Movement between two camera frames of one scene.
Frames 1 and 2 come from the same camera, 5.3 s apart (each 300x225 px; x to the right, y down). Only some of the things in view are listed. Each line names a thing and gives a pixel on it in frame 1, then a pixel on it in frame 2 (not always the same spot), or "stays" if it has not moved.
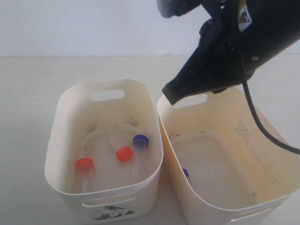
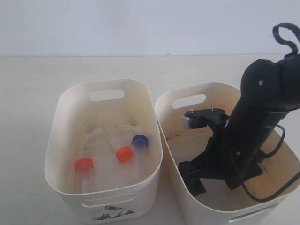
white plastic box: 230,173 stays
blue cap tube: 140,144 stays
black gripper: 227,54 → 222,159
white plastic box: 104,151 stays
